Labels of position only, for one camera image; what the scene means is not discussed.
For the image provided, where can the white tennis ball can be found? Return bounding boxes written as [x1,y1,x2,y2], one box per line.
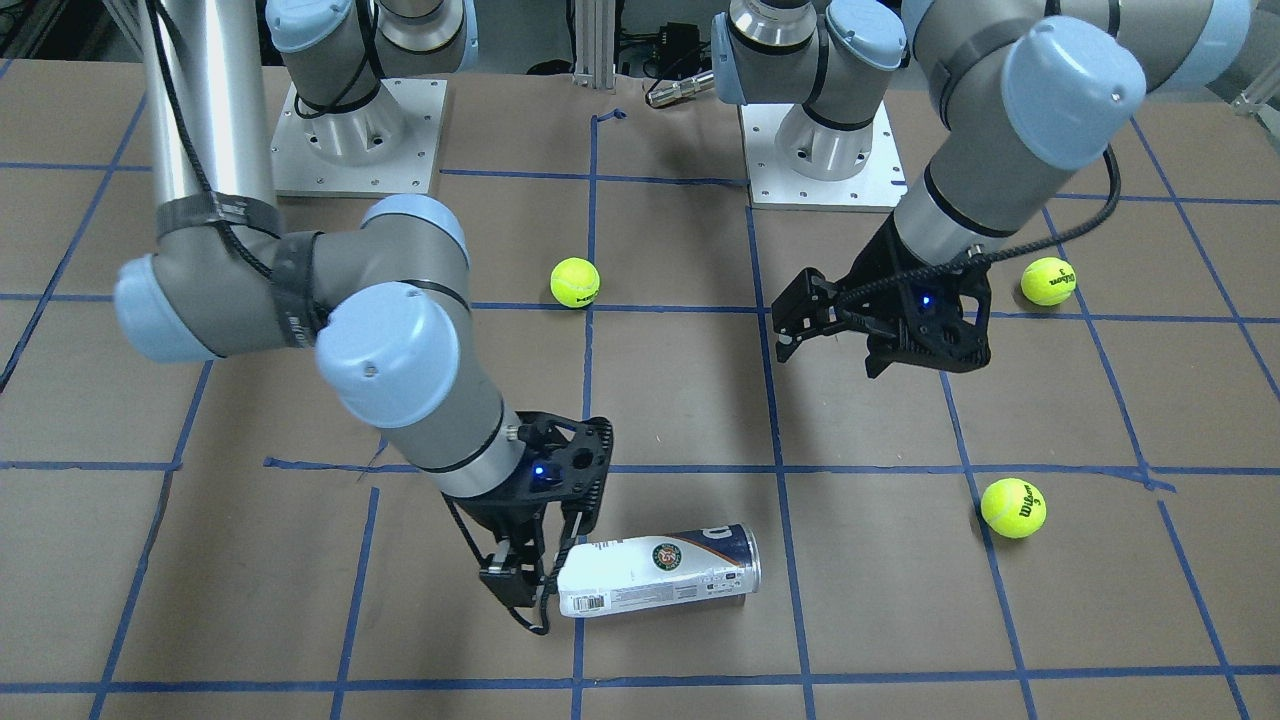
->
[557,523,762,618]

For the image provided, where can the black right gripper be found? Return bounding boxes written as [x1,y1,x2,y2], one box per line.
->
[451,411,614,609]

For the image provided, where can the tennis ball near base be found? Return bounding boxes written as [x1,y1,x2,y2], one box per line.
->
[1020,258,1076,307]
[980,477,1047,539]

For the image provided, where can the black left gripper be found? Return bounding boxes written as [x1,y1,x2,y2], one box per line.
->
[771,217,991,379]

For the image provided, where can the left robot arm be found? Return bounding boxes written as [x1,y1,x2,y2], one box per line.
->
[710,1,1254,378]

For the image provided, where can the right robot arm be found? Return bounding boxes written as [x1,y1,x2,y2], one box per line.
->
[113,1,613,612]

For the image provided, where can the tennis ball mid table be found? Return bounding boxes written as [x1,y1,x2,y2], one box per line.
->
[549,258,602,309]

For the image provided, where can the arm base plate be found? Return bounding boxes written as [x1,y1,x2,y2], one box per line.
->
[270,78,448,199]
[740,104,908,211]

